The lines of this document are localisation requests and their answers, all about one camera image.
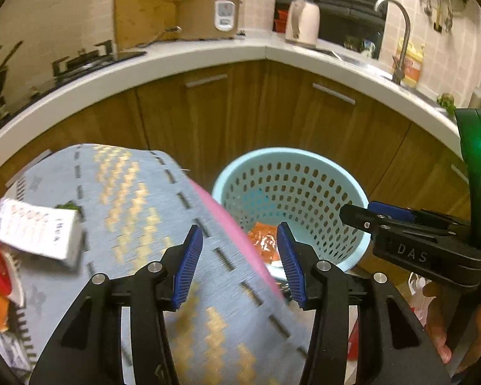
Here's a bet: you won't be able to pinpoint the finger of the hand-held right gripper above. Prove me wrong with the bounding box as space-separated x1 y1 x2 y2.
368 201 450 222
340 204 471 236

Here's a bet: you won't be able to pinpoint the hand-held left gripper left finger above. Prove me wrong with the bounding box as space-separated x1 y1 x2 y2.
29 225 204 385

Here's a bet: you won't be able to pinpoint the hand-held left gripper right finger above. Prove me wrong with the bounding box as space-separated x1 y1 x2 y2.
276 221 451 385

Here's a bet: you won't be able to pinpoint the orange snack wrapper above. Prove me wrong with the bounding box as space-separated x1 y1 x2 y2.
249 221 284 267

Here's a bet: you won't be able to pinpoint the light blue perforated basket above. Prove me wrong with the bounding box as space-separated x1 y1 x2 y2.
212 147 370 283

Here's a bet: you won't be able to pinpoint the white printed carton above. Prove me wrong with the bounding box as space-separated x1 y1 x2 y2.
0 198 85 271

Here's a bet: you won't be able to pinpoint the person's right hand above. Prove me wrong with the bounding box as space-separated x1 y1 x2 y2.
423 278 481 365

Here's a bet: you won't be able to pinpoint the pink underlay cloth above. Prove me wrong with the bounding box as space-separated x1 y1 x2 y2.
189 178 287 301

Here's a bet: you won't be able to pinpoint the grey patterned tablecloth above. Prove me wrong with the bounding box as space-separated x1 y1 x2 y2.
0 143 317 385

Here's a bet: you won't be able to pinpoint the green vegetable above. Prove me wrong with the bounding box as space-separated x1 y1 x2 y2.
437 93 458 120

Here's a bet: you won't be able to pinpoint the yellow detergent bottle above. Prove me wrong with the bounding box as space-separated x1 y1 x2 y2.
393 38 425 89

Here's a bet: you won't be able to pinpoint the stainless steel sink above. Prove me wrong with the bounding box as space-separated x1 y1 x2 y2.
318 49 445 107

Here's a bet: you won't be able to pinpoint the chrome kitchen faucet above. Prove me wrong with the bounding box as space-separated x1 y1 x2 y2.
375 0 411 85

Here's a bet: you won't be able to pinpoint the cups by window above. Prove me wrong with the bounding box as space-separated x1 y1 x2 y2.
344 35 378 59

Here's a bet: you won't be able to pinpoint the white electric kettle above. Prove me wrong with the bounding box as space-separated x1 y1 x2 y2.
284 0 320 47

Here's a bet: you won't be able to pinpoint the red plastic container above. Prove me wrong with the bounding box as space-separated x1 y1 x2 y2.
273 9 290 33

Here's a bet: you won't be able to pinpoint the black gas stove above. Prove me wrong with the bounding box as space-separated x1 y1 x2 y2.
22 40 147 87

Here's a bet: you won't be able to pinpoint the beige rice cooker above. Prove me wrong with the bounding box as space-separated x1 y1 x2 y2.
172 0 243 41

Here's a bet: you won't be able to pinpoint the wooden cutting board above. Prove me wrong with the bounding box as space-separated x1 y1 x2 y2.
113 0 181 53

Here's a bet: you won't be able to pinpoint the rice cooker power cord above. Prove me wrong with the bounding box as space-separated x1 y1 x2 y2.
143 25 183 46

